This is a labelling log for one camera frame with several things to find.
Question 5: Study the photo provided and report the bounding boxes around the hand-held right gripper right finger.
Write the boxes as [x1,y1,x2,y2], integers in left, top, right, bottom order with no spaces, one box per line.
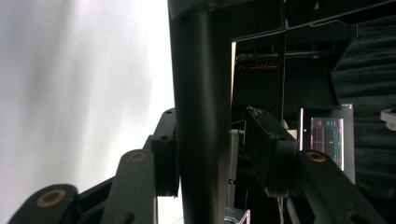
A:
[244,105,299,199]

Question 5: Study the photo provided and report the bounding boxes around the dark green curtain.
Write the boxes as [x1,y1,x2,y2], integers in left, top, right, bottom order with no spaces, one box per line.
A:
[330,17,396,224]

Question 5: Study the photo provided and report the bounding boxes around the computer monitor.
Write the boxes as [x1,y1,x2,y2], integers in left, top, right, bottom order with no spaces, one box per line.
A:
[299,104,356,185]

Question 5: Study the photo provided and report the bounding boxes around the black metal pole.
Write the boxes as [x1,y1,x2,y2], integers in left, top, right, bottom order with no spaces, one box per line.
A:
[277,0,288,125]

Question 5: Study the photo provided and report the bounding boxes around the white device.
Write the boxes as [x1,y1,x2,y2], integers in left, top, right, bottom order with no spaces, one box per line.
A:
[379,107,396,132]

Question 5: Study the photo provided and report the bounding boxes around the white table board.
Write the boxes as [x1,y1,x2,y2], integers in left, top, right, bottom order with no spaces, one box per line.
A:
[0,0,185,224]

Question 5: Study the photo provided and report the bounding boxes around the clear plastic package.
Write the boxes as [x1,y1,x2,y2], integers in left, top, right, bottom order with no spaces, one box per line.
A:
[223,208,252,224]

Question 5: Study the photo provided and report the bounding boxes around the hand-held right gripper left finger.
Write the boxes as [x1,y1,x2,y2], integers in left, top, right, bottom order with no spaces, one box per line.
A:
[150,107,180,198]

